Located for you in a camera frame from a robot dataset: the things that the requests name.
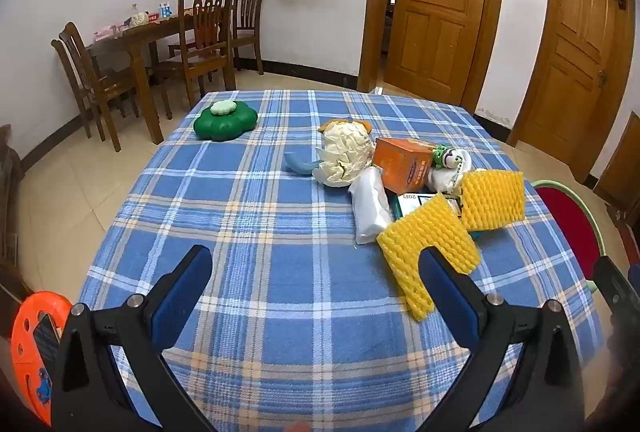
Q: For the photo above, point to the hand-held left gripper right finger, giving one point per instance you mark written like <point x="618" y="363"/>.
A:
<point x="450" y="302"/>

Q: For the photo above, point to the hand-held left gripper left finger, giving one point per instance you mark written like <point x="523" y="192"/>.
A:
<point x="182" y="292"/>

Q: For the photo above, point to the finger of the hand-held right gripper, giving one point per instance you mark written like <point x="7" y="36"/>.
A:
<point x="617" y="287"/>

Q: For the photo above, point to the yellow foam net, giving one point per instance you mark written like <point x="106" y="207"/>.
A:
<point x="415" y="237"/>
<point x="492" y="199"/>

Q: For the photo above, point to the red bin with green rim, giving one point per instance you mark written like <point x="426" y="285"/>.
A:
<point x="570" y="227"/>

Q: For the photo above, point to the teal white small box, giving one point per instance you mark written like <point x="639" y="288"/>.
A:
<point x="407" y="204"/>

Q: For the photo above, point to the orange cardboard box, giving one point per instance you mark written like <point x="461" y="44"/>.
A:
<point x="400" y="161"/>

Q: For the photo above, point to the blue plaid tablecloth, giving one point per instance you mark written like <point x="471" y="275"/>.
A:
<point x="280" y="222"/>

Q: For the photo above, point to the wooden cabinet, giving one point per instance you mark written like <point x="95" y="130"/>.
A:
<point x="622" y="166"/>

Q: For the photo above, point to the white tissue packet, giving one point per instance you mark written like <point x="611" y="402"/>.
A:
<point x="370" y="207"/>

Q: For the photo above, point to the white green toy figure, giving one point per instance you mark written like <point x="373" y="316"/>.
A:
<point x="450" y="161"/>

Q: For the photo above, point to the green clover-shaped plush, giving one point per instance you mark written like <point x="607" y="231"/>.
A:
<point x="225" y="125"/>

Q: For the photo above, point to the blue curved plastic toy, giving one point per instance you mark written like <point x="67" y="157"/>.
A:
<point x="300" y="164"/>

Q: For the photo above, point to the cream crumpled paper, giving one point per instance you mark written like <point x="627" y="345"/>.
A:
<point x="345" y="151"/>

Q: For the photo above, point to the dark wooden furniture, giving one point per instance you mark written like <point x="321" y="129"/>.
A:
<point x="10" y="212"/>

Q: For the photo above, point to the orange plush toy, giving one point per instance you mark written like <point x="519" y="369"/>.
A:
<point x="366" y="125"/>

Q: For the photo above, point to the closed wooden door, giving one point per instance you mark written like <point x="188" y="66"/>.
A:
<point x="570" y="56"/>

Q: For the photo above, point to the wooden dining table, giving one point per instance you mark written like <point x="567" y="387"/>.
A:
<point x="145" y="34"/>

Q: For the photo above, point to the tall wooden dining chair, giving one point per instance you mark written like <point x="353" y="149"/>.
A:
<point x="202" y="26"/>

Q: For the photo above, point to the pink packet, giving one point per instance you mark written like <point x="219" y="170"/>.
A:
<point x="105" y="32"/>

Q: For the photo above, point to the clear bag of tissues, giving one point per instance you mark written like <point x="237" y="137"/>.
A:
<point x="137" y="18"/>

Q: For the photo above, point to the blue white carton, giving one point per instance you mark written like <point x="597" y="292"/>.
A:
<point x="165" y="9"/>

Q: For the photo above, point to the open wooden door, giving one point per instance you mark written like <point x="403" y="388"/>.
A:
<point x="440" y="6"/>

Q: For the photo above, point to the wooden door frame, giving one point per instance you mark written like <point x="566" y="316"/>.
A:
<point x="372" y="11"/>

